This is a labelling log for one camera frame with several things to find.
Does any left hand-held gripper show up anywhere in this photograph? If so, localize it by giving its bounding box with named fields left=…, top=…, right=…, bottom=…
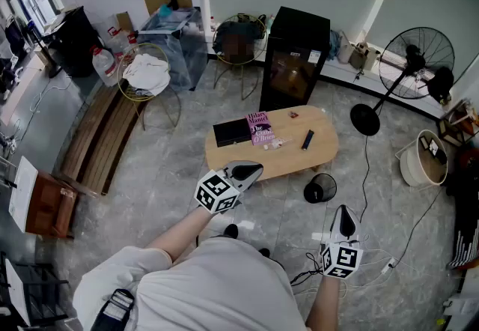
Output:
left=195, top=160, right=264, bottom=215

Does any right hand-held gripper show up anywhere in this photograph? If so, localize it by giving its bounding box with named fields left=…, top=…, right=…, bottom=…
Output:
left=320, top=204, right=364, bottom=280

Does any clear plastic bottle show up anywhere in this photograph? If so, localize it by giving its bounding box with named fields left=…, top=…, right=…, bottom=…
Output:
left=263, top=136, right=293, bottom=151

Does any black mesh waste bin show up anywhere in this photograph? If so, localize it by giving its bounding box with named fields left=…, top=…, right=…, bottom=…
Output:
left=303, top=172, right=338, bottom=204

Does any person's left forearm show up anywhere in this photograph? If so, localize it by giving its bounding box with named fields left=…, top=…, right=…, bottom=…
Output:
left=144, top=204, right=216, bottom=267

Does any person's right forearm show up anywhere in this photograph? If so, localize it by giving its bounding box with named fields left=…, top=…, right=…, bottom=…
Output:
left=305, top=276, right=342, bottom=331

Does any wooden coffee table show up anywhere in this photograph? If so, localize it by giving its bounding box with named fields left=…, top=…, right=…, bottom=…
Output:
left=204, top=104, right=340, bottom=183

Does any black flat box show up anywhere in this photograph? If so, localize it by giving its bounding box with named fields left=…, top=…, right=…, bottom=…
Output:
left=213, top=118, right=252, bottom=148

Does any pink book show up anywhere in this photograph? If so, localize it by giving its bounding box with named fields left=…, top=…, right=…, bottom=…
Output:
left=245, top=111, right=276, bottom=146

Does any white round side table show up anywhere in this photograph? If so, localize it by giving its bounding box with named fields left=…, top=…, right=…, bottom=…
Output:
left=395, top=129, right=449, bottom=188

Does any black standing fan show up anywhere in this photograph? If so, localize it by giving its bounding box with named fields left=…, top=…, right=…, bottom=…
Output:
left=350, top=26, right=456, bottom=137

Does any striped black white cushion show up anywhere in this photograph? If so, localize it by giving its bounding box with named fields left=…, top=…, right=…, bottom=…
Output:
left=447, top=219, right=479, bottom=270

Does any person's white shirt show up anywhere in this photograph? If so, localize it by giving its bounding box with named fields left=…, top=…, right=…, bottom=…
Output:
left=72, top=237, right=311, bottom=331

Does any black glass-door fridge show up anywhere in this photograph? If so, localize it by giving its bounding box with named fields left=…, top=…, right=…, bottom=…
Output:
left=259, top=6, right=332, bottom=112

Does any white cloth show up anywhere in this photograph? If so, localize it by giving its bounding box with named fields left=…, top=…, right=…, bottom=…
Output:
left=122, top=53, right=171, bottom=97

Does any dark clothing pile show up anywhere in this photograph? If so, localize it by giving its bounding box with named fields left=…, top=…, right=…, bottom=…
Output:
left=213, top=20, right=266, bottom=64

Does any wooden bench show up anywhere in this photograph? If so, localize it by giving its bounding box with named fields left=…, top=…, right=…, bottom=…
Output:
left=59, top=80, right=147, bottom=196

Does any wooden shelf rack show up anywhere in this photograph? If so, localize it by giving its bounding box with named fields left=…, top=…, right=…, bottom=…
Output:
left=438, top=99, right=479, bottom=147

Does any blue cloth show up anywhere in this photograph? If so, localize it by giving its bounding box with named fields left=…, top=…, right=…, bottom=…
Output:
left=328, top=29, right=342, bottom=61

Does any white tote bag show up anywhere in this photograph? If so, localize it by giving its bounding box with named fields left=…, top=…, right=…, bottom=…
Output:
left=336, top=31, right=355, bottom=64

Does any khaki bag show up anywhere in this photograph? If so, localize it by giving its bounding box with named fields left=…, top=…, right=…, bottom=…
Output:
left=350, top=43, right=370, bottom=70

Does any cream bag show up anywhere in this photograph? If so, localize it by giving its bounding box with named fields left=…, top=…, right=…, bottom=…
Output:
left=363, top=45, right=381, bottom=72

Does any black backpack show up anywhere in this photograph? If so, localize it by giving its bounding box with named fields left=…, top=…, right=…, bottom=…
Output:
left=427, top=66, right=455, bottom=105

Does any clear water jug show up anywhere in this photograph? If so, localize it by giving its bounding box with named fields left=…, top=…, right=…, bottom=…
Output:
left=106, top=25, right=131, bottom=57
left=91, top=45, right=119, bottom=88

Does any brown cardboard sheet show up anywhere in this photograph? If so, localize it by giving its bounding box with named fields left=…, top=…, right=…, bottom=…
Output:
left=142, top=0, right=194, bottom=16

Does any brown wooden cabinet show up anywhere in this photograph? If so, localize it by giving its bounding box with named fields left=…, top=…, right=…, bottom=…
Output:
left=24, top=168, right=79, bottom=240

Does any black cabinet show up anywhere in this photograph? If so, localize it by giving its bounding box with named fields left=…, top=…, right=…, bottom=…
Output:
left=41, top=5, right=104, bottom=79

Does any white board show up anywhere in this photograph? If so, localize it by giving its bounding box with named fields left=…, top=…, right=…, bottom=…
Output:
left=7, top=155, right=40, bottom=233

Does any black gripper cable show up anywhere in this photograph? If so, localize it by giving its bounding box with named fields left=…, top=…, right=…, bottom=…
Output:
left=290, top=252, right=325, bottom=288

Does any black floor cable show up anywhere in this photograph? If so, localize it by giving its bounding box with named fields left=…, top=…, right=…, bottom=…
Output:
left=391, top=186, right=445, bottom=270

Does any black fan cable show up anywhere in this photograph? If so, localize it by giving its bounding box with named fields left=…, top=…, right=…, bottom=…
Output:
left=359, top=134, right=372, bottom=225

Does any yellow wire chair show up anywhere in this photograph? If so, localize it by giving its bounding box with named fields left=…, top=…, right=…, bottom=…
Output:
left=212, top=13, right=269, bottom=101
left=117, top=43, right=183, bottom=131

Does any black strap pouch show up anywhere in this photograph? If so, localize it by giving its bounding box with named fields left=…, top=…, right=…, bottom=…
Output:
left=89, top=288, right=135, bottom=331

